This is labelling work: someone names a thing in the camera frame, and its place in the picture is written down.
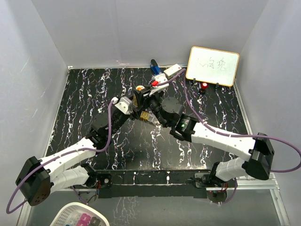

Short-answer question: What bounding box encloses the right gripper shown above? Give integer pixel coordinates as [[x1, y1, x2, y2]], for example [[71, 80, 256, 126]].
[[135, 86, 168, 129]]

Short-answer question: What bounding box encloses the yellow clear weekly pill organizer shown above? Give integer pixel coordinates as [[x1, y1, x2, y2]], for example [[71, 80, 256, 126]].
[[139, 111, 160, 126]]

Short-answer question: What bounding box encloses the clear jar lid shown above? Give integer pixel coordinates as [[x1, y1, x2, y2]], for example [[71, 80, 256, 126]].
[[135, 85, 144, 91]]

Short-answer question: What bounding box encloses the clear jar of yellow capsules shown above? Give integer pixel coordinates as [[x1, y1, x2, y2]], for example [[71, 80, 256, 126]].
[[133, 89, 144, 110]]

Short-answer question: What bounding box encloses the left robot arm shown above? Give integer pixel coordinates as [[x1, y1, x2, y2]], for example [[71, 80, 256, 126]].
[[16, 93, 146, 206]]

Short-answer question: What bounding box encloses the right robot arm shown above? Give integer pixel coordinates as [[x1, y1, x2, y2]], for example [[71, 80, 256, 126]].
[[146, 93, 274, 187]]

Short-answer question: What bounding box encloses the white green small box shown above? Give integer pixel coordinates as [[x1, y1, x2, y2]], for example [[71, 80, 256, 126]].
[[164, 64, 182, 79]]

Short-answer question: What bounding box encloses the blue black stapler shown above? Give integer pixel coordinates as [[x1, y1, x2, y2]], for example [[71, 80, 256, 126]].
[[150, 59, 162, 75]]

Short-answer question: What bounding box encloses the red emergency stop button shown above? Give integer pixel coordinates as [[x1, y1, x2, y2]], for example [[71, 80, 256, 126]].
[[199, 82, 208, 95]]

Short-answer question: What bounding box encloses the small whiteboard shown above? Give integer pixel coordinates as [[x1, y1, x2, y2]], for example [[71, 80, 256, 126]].
[[186, 46, 240, 87]]

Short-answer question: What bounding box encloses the white plastic basket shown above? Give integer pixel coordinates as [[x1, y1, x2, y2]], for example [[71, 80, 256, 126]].
[[50, 202, 110, 226]]

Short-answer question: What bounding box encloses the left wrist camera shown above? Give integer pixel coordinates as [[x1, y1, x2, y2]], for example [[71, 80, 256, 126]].
[[112, 97, 133, 115]]

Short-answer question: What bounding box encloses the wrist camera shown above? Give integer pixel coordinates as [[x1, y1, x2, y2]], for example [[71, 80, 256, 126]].
[[112, 97, 133, 115], [150, 73, 169, 96]]

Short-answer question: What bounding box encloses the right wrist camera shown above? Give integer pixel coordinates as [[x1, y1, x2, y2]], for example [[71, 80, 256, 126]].
[[150, 73, 169, 96]]

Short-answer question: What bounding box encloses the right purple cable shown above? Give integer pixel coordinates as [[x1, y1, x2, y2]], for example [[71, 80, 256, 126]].
[[157, 68, 301, 173]]

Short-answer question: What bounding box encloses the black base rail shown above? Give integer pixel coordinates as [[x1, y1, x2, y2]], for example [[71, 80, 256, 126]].
[[94, 169, 238, 200]]

